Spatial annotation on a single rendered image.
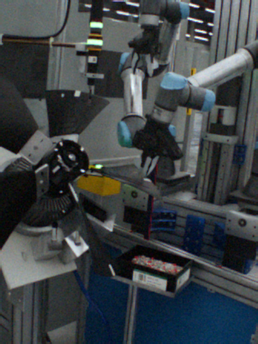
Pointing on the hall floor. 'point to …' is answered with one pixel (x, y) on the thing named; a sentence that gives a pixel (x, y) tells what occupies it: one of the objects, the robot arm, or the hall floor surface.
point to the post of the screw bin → (131, 315)
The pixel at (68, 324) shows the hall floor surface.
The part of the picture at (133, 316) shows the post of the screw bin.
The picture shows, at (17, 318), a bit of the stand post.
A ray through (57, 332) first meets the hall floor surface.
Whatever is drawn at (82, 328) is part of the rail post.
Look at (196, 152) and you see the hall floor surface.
